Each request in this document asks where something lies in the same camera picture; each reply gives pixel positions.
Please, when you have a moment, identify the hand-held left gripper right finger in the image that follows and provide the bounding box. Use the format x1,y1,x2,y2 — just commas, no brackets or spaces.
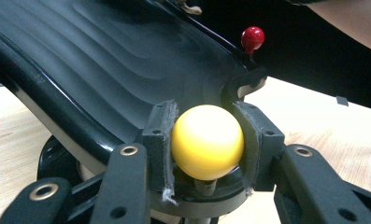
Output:
233,101,371,224

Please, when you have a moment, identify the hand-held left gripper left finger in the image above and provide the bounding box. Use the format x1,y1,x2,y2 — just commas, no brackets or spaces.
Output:
91,99,179,224

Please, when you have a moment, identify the yellow ball knob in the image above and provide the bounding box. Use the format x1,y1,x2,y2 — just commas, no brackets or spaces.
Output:
170,105,246,197

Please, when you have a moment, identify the black wavy tray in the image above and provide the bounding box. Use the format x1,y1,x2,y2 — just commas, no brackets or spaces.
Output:
0,0,268,224

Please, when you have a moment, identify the red ball knob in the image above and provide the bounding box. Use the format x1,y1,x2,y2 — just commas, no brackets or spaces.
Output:
240,25,265,56

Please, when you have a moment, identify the grey cloth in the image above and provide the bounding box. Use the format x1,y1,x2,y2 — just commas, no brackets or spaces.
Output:
173,0,204,16

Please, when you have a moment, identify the grey tape piece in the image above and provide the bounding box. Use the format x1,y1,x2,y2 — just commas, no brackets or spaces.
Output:
335,95,350,107

